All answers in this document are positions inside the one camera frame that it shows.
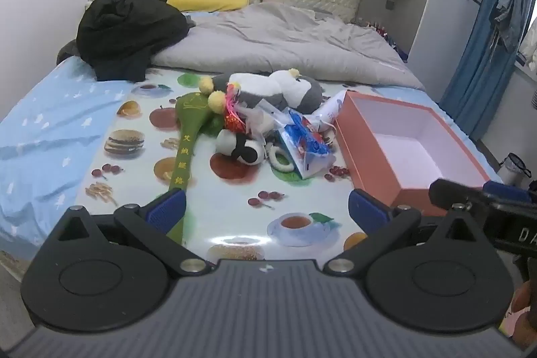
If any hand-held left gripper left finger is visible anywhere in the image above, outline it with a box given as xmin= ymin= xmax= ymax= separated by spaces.
xmin=54 ymin=188 xmax=211 ymax=277

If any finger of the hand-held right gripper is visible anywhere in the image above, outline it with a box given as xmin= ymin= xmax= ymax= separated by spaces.
xmin=428 ymin=178 xmax=490 ymax=217
xmin=482 ymin=181 xmax=537 ymax=203

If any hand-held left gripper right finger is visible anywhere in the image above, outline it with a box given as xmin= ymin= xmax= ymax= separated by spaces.
xmin=322 ymin=189 xmax=484 ymax=275

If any pink cardboard box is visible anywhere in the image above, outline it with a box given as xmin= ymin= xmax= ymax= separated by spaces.
xmin=333 ymin=90 xmax=491 ymax=217

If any blue snack packet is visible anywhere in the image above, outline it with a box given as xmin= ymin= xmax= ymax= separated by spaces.
xmin=277 ymin=109 xmax=336 ymax=180

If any small panda plush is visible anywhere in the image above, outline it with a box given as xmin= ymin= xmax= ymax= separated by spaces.
xmin=215 ymin=129 xmax=265 ymax=166

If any red shiny packet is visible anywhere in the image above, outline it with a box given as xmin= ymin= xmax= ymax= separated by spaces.
xmin=225 ymin=110 xmax=252 ymax=132

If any pink spiky toy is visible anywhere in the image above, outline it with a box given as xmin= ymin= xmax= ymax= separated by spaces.
xmin=226 ymin=85 xmax=244 ymax=111

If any person's right hand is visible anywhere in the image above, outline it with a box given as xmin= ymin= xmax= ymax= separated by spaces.
xmin=509 ymin=282 xmax=537 ymax=349

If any white trash bin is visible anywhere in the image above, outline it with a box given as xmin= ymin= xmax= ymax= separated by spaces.
xmin=499 ymin=152 xmax=531 ymax=187

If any food print mat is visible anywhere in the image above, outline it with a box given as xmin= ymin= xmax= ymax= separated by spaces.
xmin=73 ymin=66 xmax=370 ymax=263

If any green plush hammer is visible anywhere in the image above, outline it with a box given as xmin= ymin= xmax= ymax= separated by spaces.
xmin=165 ymin=92 xmax=225 ymax=246

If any white spray bottle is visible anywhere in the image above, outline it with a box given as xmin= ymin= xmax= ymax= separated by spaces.
xmin=312 ymin=90 xmax=347 ymax=132

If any blue curtain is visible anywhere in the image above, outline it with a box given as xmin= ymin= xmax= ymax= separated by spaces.
xmin=440 ymin=0 xmax=537 ymax=141

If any clear plastic bag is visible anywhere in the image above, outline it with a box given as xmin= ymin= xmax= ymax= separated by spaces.
xmin=247 ymin=98 xmax=290 ymax=141

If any grey penguin plush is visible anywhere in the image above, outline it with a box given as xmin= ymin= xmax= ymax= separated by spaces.
xmin=198 ymin=68 xmax=325 ymax=115

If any hanging denim garment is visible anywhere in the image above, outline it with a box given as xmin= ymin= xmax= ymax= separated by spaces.
xmin=494 ymin=0 xmax=525 ymax=52

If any row of small bottles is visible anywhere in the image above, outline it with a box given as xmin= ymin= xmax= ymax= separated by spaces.
xmin=364 ymin=20 xmax=389 ymax=36

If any black jacket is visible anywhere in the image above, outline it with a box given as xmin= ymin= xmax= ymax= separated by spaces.
xmin=76 ymin=0 xmax=190 ymax=83

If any grey duvet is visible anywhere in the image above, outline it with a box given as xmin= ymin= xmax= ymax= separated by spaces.
xmin=151 ymin=1 xmax=426 ymax=91

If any white wardrobe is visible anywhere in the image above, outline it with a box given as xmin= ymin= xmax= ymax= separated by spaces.
xmin=356 ymin=0 xmax=483 ymax=103

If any white fabric ring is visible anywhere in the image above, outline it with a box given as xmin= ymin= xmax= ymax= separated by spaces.
xmin=266 ymin=142 xmax=300 ymax=174

